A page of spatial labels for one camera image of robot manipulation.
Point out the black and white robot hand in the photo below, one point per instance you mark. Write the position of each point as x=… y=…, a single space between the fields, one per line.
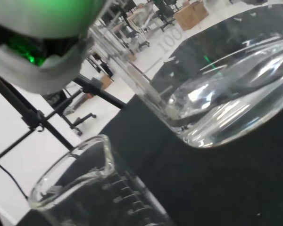
x=37 y=21

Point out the small clear glass beaker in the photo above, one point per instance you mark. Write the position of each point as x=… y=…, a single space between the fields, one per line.
x=85 y=188

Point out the small cardboard box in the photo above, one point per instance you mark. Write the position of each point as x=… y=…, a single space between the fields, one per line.
x=106 y=82

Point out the black tripod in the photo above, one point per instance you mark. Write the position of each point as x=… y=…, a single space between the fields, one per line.
x=35 y=117

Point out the black office chair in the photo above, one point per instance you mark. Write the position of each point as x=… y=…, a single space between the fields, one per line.
x=165 y=14

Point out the large cardboard box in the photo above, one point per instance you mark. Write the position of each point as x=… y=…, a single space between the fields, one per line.
x=191 y=14

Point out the black bench cloth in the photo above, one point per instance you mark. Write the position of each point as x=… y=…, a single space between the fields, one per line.
x=202 y=183

